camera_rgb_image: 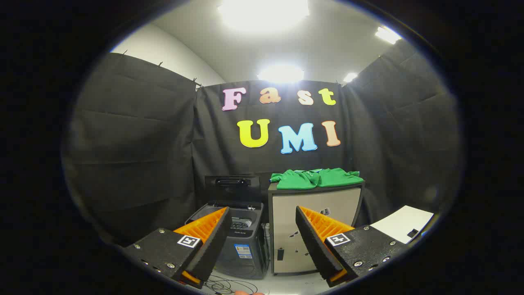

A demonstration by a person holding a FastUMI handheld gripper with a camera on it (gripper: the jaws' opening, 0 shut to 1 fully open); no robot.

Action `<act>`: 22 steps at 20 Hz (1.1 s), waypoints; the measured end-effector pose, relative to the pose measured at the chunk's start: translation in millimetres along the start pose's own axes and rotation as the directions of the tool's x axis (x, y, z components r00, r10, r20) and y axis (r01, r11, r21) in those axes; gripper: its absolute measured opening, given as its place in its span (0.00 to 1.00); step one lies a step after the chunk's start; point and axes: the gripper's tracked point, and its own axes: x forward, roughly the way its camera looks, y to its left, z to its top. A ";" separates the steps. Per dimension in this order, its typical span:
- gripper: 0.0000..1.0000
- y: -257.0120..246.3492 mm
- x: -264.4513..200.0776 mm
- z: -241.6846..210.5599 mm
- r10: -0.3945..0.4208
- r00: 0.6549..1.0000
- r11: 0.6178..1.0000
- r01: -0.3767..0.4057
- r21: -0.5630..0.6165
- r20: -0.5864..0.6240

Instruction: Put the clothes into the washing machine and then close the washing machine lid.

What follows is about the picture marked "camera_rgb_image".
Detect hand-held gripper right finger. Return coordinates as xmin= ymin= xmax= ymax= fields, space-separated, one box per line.
xmin=295 ymin=205 xmax=411 ymax=288

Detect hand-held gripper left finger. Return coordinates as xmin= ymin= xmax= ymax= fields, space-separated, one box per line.
xmin=122 ymin=206 xmax=233 ymax=290

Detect gray washing machine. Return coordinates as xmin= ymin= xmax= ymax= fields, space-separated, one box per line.
xmin=185 ymin=201 xmax=271 ymax=280

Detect dark washing machine lid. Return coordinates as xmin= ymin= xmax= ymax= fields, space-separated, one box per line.
xmin=205 ymin=175 xmax=261 ymax=205

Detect green polo shirt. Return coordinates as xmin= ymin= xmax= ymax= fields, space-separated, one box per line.
xmin=269 ymin=168 xmax=365 ymax=191

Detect white board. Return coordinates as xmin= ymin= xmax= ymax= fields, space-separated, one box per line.
xmin=370 ymin=205 xmax=434 ymax=245

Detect black backdrop cloth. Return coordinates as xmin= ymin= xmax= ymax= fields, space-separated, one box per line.
xmin=61 ymin=39 xmax=463 ymax=246

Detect small round ceiling light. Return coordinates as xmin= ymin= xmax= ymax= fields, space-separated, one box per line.
xmin=257 ymin=64 xmax=305 ymax=84

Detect large round ceiling light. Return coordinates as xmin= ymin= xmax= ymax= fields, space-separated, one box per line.
xmin=217 ymin=0 xmax=310 ymax=33

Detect beige cabinet with dark frame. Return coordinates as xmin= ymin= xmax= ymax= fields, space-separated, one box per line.
xmin=268 ymin=182 xmax=366 ymax=276

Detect black cables on floor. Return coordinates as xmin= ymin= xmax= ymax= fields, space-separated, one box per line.
xmin=203 ymin=275 xmax=247 ymax=295

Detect gray drain hose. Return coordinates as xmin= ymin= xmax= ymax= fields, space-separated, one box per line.
xmin=264 ymin=223 xmax=272 ymax=272

